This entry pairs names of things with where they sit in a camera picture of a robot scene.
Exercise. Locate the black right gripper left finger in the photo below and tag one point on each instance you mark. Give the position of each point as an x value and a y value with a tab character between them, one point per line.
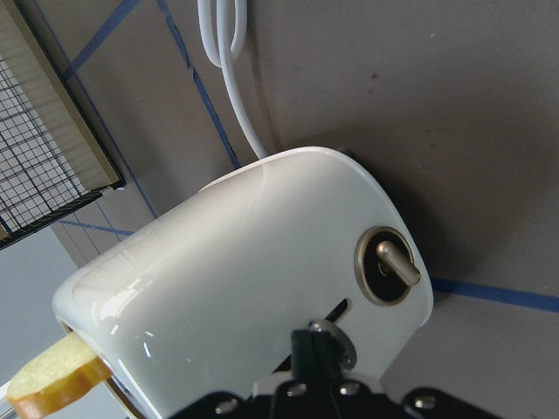
298	397

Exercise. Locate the grid-patterned box with wooden base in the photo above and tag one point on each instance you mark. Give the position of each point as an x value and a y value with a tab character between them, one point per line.
52	162

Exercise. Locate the yellow bread slice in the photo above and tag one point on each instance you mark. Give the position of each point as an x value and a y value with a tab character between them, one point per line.
59	376

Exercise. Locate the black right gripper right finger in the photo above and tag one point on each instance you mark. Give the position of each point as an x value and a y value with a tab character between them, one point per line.
334	356

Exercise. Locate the white two-slot toaster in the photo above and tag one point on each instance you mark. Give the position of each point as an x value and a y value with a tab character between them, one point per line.
205	297

